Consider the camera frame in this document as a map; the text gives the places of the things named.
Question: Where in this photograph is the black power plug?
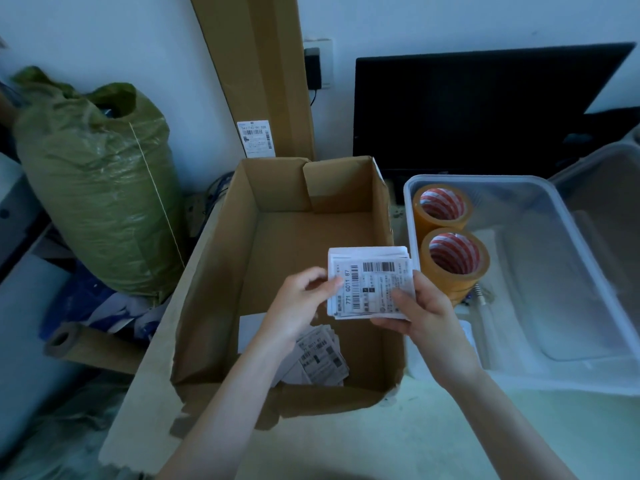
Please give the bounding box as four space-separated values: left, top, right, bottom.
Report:
304 48 322 90

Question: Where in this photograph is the person's left forearm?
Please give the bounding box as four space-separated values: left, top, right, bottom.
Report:
156 329 301 480

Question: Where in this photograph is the green woven sack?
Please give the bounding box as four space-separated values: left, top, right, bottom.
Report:
12 67 187 298

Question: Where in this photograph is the white label sheet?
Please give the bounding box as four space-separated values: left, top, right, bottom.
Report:
237 120 277 158

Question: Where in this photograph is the clear plastic bin lid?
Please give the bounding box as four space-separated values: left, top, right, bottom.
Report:
548 143 640 315

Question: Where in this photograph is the white wall socket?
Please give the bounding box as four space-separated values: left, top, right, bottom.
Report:
303 39 335 90

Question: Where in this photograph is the person's left hand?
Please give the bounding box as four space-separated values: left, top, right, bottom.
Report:
256 267 345 351

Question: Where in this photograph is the person's right hand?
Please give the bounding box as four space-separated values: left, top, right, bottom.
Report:
370 270 480 391

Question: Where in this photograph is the pile of loose shipping labels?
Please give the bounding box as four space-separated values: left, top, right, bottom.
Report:
272 325 350 387

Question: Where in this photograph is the clear plastic storage bin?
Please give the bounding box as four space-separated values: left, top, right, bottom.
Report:
403 175 640 396

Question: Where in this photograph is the person's right forearm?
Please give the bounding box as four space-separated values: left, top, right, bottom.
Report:
434 367 581 480

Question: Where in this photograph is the tan packing tape roll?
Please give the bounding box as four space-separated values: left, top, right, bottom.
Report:
413 184 474 234
420 227 491 306

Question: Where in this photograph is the white paper sheet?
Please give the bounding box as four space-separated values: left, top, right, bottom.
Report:
238 313 269 354

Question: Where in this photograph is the stack of white shipping labels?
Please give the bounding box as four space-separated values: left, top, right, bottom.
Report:
327 246 418 321

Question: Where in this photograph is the brown cardboard tube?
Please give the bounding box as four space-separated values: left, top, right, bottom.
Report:
44 322 151 375

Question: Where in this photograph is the tall flat cardboard box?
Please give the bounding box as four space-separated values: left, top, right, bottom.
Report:
188 0 317 161

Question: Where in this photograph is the open brown cardboard box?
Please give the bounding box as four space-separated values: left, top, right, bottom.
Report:
99 156 407 468

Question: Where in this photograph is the black computer monitor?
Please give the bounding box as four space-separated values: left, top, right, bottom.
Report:
353 43 637 181

